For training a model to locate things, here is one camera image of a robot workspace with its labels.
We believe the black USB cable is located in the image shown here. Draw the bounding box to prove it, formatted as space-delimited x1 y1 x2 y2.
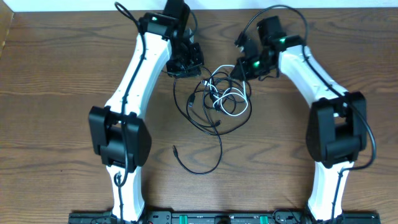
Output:
172 67 253 175

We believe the white USB cable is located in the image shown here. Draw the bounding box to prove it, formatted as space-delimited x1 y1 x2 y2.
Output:
201 64 252 118

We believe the cardboard panel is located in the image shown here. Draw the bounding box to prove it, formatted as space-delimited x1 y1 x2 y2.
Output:
0 0 14 54

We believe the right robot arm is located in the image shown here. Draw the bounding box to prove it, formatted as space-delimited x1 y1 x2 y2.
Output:
231 16 374 223

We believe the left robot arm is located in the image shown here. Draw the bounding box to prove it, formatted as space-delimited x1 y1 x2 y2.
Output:
88 0 204 223

